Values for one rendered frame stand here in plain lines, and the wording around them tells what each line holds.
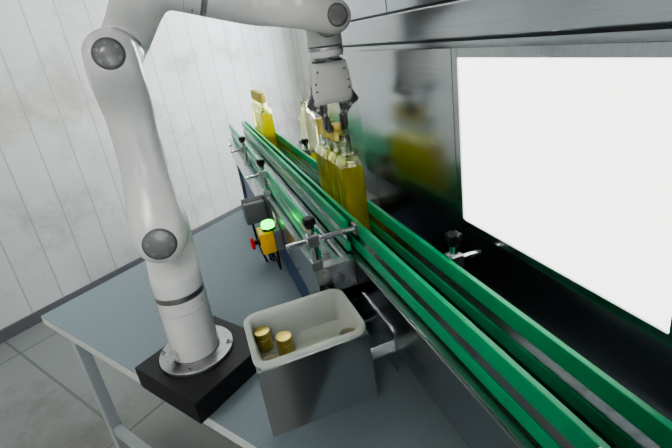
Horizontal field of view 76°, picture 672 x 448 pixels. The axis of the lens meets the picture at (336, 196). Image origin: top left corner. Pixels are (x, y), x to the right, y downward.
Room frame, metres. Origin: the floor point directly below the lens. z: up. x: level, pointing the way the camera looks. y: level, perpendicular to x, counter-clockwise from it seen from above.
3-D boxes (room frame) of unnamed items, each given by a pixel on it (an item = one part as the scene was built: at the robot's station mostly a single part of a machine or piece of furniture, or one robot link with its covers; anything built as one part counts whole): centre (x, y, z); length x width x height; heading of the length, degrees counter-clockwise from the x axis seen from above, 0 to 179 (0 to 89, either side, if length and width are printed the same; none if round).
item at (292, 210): (1.74, 0.31, 1.10); 1.75 x 0.01 x 0.08; 17
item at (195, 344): (0.95, 0.42, 0.90); 0.19 x 0.19 x 0.18
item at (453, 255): (0.70, -0.22, 1.11); 0.07 x 0.04 x 0.13; 107
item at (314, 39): (1.08, -0.03, 1.58); 0.09 x 0.08 x 0.13; 17
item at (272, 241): (1.27, 0.23, 0.96); 0.07 x 0.07 x 0.07; 17
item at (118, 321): (1.47, 0.02, 0.73); 1.58 x 1.52 x 0.04; 52
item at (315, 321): (0.74, 0.11, 0.97); 0.22 x 0.17 x 0.09; 107
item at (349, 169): (1.03, -0.04, 1.16); 0.06 x 0.06 x 0.21; 16
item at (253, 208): (1.54, 0.31, 0.96); 0.08 x 0.08 x 0.08; 17
